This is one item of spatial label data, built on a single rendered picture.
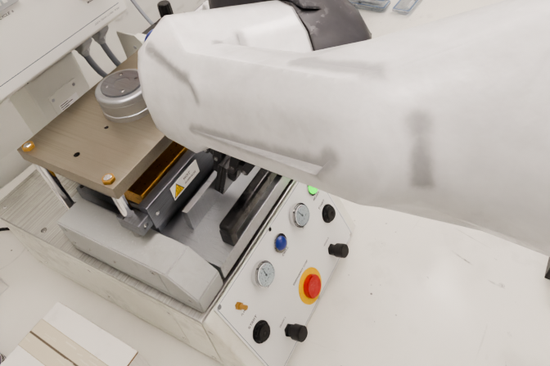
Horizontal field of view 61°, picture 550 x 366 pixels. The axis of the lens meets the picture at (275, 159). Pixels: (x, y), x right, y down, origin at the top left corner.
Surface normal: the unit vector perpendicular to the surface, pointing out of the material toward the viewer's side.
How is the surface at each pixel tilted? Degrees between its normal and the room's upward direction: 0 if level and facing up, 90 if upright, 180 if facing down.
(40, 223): 0
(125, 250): 0
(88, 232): 0
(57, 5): 90
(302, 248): 65
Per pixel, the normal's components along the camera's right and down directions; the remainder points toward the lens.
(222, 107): -0.76, 0.42
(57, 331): -0.11, -0.68
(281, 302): 0.73, -0.04
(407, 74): -0.43, -0.11
